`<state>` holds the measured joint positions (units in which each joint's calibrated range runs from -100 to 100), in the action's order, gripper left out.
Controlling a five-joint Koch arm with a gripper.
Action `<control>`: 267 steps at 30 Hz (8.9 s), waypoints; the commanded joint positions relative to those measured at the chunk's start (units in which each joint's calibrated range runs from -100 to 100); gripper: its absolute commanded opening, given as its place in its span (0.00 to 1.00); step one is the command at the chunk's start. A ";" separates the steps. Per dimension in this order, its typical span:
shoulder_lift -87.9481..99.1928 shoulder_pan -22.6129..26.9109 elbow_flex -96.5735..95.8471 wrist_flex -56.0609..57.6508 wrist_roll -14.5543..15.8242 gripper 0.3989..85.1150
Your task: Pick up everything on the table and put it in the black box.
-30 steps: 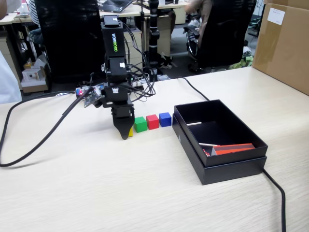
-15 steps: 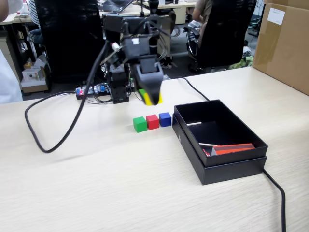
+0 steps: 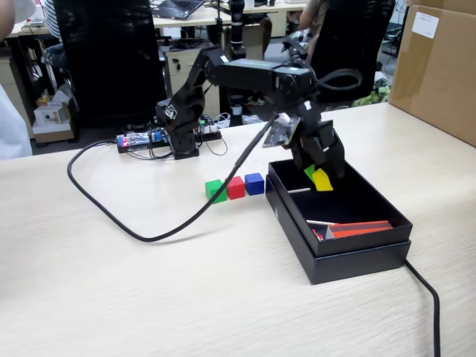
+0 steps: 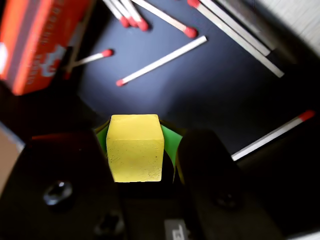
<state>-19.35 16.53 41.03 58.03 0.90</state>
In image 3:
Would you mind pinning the black box lid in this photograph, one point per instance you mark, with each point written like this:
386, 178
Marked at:
353, 266

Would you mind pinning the red wooden cube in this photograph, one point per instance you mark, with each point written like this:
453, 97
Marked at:
235, 189

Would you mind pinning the dark open laptop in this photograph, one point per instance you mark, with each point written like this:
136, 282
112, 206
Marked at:
178, 7

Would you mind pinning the black office chair with armrest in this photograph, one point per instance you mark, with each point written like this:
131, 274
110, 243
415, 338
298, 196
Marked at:
353, 44

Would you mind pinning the person in white shirt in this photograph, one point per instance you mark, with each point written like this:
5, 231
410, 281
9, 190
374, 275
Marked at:
13, 130

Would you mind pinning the black box tray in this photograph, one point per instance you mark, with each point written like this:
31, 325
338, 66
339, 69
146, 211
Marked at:
357, 243

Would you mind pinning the wide black office chair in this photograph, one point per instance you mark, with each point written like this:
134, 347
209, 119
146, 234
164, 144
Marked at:
108, 63

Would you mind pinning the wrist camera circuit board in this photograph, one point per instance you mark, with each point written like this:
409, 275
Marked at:
280, 132

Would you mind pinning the large cardboard box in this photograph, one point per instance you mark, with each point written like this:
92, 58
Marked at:
439, 74

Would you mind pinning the small cardboard box white device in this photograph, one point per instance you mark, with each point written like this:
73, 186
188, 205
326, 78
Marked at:
52, 119

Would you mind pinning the white shipping label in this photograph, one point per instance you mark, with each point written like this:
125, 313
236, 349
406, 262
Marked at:
425, 24

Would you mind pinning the black vertical pole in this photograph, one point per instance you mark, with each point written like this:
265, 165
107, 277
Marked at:
237, 29

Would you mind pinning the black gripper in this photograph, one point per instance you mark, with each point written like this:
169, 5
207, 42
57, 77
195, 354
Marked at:
312, 126

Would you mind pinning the orange red matchbox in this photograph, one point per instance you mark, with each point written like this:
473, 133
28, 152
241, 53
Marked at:
357, 228

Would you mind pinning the green wooden cube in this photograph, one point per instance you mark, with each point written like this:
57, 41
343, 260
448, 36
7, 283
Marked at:
215, 191

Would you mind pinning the green yellow floor clutter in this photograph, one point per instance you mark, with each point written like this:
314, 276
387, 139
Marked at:
372, 98

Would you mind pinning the blue wooden cube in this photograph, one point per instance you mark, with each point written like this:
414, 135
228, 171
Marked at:
254, 184

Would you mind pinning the person in striped shirt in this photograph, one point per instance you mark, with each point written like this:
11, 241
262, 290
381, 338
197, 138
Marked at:
52, 22

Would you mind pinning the thin white stick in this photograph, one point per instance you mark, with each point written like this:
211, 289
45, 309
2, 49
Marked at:
299, 190
320, 222

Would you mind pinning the yellow wooden cube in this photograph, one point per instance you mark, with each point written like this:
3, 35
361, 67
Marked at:
323, 181

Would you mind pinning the red tipped matches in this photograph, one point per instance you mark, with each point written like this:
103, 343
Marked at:
317, 235

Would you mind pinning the driver board green terminals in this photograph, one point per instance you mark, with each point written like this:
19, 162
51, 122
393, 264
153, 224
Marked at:
208, 128

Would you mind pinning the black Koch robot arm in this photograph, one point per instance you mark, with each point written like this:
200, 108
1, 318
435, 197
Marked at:
241, 74

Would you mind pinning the seated person behind chair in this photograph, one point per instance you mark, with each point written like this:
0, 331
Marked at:
310, 15

